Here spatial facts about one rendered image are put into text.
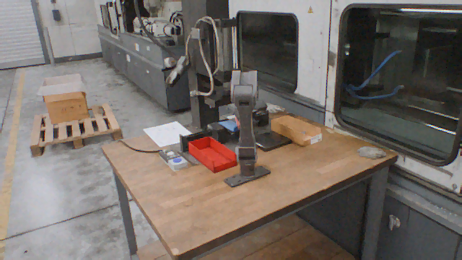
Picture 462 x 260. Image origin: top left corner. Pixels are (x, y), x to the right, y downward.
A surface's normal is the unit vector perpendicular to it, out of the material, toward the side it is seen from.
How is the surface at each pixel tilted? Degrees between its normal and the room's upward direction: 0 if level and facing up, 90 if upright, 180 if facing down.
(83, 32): 90
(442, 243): 90
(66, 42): 90
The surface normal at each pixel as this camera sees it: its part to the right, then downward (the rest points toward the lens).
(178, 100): 0.48, 0.30
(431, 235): -0.87, 0.21
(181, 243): -0.04, -0.93
